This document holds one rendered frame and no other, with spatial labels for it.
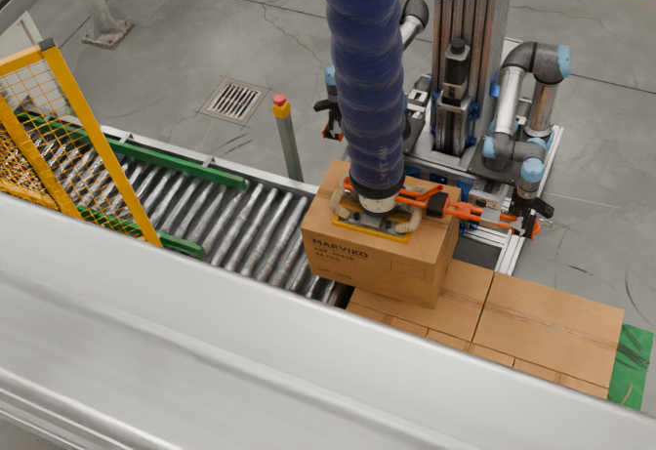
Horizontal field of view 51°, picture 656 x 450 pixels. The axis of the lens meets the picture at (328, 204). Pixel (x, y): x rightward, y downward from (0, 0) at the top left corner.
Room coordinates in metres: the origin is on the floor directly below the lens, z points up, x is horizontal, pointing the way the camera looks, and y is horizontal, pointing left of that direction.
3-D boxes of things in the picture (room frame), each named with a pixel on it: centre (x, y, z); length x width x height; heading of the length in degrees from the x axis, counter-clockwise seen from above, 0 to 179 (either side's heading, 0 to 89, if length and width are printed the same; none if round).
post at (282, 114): (2.51, 0.16, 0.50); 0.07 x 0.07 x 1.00; 59
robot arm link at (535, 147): (1.54, -0.75, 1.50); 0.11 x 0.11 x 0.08; 66
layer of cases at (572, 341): (1.19, -0.49, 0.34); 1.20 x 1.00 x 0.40; 59
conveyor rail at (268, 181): (2.66, 0.76, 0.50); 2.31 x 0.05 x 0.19; 59
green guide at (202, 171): (2.79, 1.09, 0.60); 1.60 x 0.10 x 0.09; 59
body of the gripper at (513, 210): (1.45, -0.72, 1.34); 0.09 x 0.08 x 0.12; 61
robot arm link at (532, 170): (1.44, -0.73, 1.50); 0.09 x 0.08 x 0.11; 156
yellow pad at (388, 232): (1.64, -0.17, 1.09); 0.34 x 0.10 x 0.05; 61
